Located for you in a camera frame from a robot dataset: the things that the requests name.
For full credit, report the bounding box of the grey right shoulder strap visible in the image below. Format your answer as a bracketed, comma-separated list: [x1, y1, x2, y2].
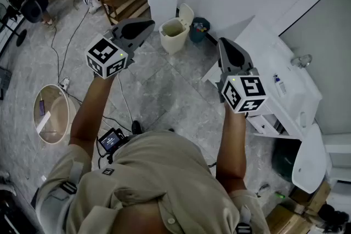
[235, 204, 259, 234]

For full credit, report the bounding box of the black waist-worn screen device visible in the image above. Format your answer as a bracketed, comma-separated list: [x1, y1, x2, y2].
[97, 128, 129, 156]

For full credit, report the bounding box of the cardboard box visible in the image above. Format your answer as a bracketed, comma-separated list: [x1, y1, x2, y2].
[265, 180, 331, 234]

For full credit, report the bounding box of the black fan stand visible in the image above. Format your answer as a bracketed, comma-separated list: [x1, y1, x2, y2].
[0, 2, 28, 48]

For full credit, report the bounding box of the grey shoulder strap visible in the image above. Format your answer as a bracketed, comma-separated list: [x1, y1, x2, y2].
[38, 161, 84, 228]
[235, 204, 259, 234]

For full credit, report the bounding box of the dark teal waste bin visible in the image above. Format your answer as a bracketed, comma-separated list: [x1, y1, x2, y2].
[189, 17, 211, 43]

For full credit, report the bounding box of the round beige basin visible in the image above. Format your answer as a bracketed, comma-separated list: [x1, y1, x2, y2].
[32, 84, 78, 145]

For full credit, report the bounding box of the dark green bucket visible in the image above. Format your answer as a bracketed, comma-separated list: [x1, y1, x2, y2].
[271, 139, 301, 183]

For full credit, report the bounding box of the black floor cable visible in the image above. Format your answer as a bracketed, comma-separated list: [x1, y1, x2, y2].
[50, 7, 91, 85]

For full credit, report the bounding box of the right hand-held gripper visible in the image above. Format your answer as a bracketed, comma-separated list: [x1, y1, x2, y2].
[216, 37, 268, 113]

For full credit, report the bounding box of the person's left forearm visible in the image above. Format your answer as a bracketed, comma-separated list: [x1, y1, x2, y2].
[68, 73, 116, 147]

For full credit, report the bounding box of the grey left shoulder strap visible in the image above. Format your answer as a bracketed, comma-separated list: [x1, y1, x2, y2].
[38, 161, 84, 228]

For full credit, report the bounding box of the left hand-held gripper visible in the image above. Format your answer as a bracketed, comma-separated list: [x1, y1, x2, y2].
[86, 18, 156, 80]

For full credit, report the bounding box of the small blue bottle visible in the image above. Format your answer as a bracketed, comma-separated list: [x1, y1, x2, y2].
[273, 73, 287, 98]

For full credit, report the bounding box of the person's right forearm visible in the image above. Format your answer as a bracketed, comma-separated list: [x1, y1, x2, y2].
[216, 101, 247, 190]

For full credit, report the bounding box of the chrome faucet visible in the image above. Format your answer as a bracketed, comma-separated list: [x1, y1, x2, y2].
[290, 54, 313, 69]

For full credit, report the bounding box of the white vanity cabinet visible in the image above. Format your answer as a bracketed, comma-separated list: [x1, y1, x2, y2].
[201, 18, 323, 141]

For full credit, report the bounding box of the white plastic oval panel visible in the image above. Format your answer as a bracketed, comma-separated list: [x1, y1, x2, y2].
[291, 123, 329, 194]

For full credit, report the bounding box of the person's beige shirt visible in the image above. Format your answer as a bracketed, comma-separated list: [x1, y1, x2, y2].
[35, 130, 272, 234]

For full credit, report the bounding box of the person's left shoe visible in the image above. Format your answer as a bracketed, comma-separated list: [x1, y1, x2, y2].
[131, 120, 143, 135]

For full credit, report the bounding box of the beige trash bin with lid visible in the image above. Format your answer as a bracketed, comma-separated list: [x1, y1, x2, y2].
[158, 17, 190, 55]

